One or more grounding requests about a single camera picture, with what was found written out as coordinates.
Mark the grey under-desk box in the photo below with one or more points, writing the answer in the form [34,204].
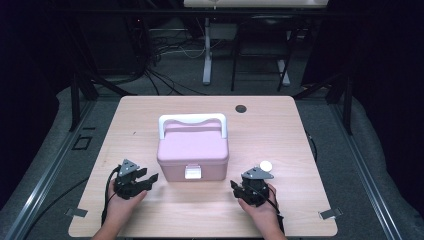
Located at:
[222,31]

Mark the dark round table grommet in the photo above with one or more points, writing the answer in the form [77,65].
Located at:
[240,108]

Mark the white-capped medicine bottle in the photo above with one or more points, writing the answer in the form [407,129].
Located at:
[266,165]

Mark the black metal stand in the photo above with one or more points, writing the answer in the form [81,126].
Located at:
[347,106]
[75,103]

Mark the aluminium floor rail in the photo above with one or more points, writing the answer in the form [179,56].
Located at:
[43,181]
[363,173]

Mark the white desk leg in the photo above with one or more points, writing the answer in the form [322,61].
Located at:
[284,71]
[207,60]

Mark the pink storage box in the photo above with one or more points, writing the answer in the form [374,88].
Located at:
[193,146]

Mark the black chair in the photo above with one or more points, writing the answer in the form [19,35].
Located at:
[263,33]

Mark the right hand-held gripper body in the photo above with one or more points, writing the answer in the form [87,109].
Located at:
[256,188]

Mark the person's left hand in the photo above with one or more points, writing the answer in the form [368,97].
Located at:
[120,208]

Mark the grey metal table bracket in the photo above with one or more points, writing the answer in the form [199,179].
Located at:
[76,212]
[330,213]

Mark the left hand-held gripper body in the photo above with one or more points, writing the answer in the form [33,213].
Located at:
[128,181]

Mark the person's right hand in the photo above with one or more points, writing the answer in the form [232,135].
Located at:
[265,213]

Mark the white desk top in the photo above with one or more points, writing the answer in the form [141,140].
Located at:
[253,3]

